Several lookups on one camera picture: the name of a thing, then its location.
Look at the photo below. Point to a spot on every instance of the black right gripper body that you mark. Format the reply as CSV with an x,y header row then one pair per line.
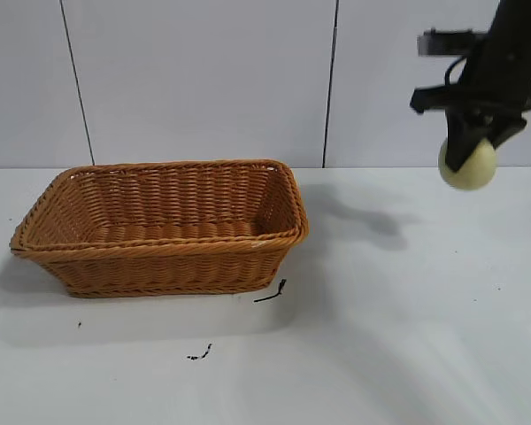
x,y
491,88

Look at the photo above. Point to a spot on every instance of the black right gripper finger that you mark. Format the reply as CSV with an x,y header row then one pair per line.
x,y
462,141
509,129

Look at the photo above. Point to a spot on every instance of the pale yellow round pastry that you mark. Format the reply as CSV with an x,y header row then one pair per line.
x,y
474,172

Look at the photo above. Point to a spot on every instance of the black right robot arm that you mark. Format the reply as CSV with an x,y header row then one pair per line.
x,y
520,26

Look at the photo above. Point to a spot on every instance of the brown woven wicker basket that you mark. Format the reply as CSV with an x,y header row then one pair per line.
x,y
168,265

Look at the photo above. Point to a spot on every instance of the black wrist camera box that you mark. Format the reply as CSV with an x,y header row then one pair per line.
x,y
447,42

